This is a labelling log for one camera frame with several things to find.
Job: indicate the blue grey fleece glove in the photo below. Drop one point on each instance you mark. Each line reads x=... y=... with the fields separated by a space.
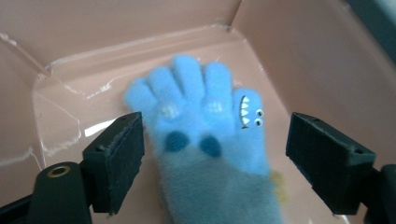
x=199 y=124

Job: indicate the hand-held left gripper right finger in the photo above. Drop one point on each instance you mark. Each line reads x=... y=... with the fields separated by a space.
x=333 y=161

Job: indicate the pink plastic bin grey rim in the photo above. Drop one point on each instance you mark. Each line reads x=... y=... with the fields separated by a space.
x=93 y=46

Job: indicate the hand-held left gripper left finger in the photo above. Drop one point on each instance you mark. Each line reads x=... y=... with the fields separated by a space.
x=118 y=155

